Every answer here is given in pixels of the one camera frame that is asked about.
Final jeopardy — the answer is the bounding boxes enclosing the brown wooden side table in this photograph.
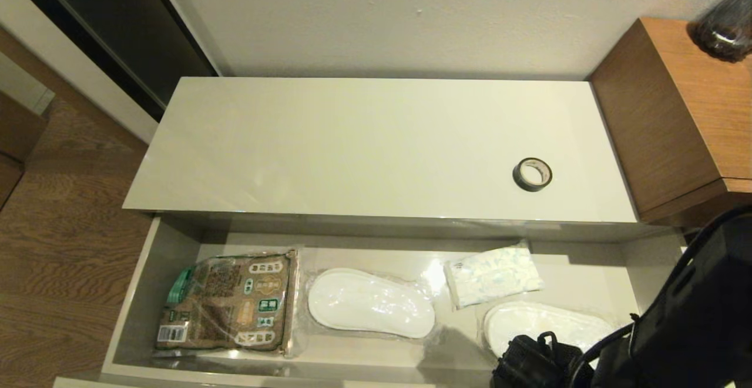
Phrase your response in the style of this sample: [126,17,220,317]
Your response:
[587,16,752,231]

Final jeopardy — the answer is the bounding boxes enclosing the patterned tissue pack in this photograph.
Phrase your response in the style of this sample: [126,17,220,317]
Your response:
[444,241,546,310]

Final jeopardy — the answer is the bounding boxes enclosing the white door frame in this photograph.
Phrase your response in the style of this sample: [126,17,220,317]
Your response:
[0,0,160,145]

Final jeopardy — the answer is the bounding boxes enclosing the dark door panel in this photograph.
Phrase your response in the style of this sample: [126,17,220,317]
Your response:
[18,0,219,122]

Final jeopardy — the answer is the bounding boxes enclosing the white slippers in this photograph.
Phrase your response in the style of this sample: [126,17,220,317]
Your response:
[300,266,438,342]
[482,300,617,359]

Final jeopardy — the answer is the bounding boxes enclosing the grey glossy cabinet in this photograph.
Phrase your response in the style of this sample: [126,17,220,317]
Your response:
[123,76,639,225]

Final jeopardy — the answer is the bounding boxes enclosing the dark glass vase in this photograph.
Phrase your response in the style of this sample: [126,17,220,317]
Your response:
[687,0,752,63]

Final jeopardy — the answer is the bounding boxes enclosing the brown packaged bag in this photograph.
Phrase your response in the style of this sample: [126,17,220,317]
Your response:
[154,250,300,358]

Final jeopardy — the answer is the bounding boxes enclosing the grey cabinet drawer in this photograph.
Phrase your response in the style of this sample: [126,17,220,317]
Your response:
[53,212,706,388]

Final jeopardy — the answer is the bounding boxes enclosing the black tape roll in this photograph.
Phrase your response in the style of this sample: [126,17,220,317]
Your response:
[512,157,553,192]

